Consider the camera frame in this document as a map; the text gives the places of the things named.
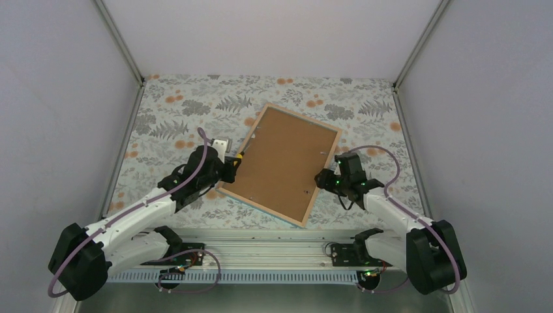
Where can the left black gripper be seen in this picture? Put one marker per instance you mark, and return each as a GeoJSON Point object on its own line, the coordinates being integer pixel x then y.
{"type": "Point", "coordinates": [229, 177]}

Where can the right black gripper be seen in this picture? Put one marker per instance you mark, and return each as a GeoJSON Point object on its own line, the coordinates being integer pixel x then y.
{"type": "Point", "coordinates": [324, 182]}

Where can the yellow black screwdriver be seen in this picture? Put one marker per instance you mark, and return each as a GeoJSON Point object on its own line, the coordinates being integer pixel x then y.
{"type": "Point", "coordinates": [238, 159]}

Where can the teal wooden picture frame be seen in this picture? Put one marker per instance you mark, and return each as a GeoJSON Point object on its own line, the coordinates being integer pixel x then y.
{"type": "Point", "coordinates": [278, 164]}

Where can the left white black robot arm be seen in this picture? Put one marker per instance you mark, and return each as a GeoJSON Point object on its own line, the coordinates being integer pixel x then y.
{"type": "Point", "coordinates": [85, 257]}

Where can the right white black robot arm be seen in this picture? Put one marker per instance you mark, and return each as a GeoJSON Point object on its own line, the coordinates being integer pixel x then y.
{"type": "Point", "coordinates": [426, 250]}

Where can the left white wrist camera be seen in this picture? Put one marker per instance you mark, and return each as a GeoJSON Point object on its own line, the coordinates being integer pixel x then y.
{"type": "Point", "coordinates": [222, 146]}

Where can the brown frame backing board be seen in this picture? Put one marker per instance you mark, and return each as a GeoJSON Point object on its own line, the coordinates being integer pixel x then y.
{"type": "Point", "coordinates": [278, 164]}

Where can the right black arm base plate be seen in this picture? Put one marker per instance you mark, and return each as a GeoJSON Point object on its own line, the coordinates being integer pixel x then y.
{"type": "Point", "coordinates": [344, 255]}

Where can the aluminium mounting rail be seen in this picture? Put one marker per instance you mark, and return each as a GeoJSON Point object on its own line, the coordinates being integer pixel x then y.
{"type": "Point", "coordinates": [251, 254]}

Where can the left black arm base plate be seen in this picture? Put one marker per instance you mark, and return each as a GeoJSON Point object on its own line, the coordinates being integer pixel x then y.
{"type": "Point", "coordinates": [191, 258]}

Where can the grey slotted cable duct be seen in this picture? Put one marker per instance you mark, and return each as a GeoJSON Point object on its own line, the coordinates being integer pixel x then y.
{"type": "Point", "coordinates": [199, 276]}

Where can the left aluminium corner post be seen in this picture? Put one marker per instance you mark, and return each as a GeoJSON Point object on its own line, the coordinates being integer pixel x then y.
{"type": "Point", "coordinates": [120, 43]}

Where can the aluminium corner post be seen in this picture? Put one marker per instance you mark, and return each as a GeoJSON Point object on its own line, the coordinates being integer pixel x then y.
{"type": "Point", "coordinates": [120, 43]}
{"type": "Point", "coordinates": [433, 22]}

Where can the right aluminium corner post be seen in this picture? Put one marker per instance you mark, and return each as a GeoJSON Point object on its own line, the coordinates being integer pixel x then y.
{"type": "Point", "coordinates": [433, 22]}

